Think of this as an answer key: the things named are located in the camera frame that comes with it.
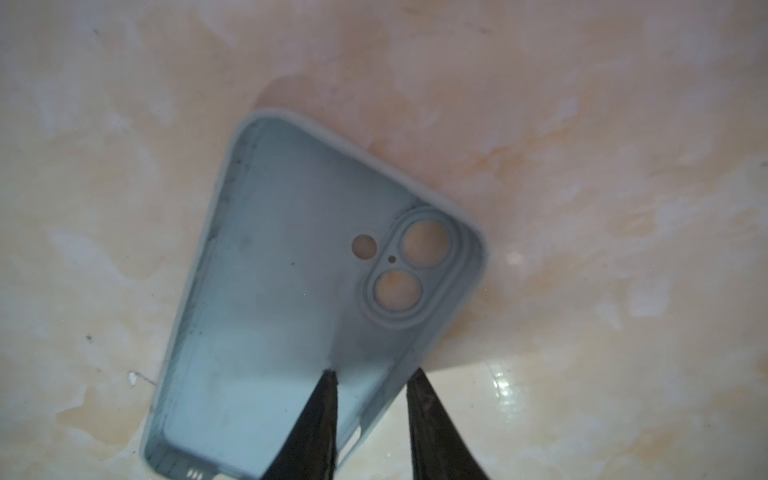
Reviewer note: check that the light blue phone case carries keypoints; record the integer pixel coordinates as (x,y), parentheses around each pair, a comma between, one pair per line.
(315,255)

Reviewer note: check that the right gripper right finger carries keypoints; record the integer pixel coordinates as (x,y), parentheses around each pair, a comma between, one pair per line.
(437,449)

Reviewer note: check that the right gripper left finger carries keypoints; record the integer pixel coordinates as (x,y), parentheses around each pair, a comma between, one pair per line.
(310,451)

